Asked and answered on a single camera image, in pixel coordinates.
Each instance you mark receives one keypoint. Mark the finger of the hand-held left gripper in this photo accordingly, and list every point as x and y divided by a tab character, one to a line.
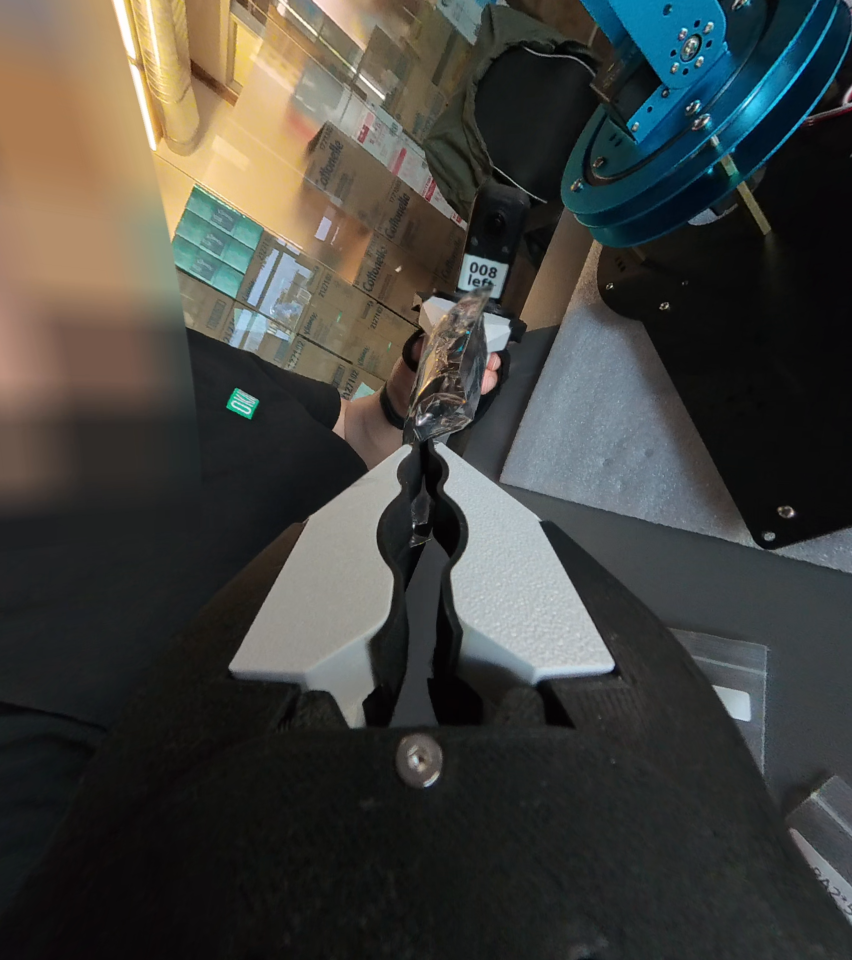
438	312
504	330

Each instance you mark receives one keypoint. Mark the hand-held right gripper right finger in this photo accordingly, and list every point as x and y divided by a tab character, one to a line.
523	593

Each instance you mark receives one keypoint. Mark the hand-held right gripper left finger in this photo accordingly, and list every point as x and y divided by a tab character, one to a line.
321	600

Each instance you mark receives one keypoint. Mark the dark parts bag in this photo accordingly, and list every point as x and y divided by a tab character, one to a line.
448	360

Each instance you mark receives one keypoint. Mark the blue toy robot arm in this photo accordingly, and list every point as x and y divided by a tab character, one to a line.
711	135

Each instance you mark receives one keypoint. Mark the person's left hand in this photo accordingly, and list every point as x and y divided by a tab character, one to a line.
374	428

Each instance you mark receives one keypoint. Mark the black wristwatch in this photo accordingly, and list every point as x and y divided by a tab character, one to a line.
392	408

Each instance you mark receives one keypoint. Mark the scattered small clear zip bags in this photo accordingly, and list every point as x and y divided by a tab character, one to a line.
733	690

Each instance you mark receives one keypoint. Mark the black metal base plate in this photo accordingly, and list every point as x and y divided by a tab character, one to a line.
801	360

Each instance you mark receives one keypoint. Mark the silver duct pipe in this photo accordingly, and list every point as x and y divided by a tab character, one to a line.
168	68

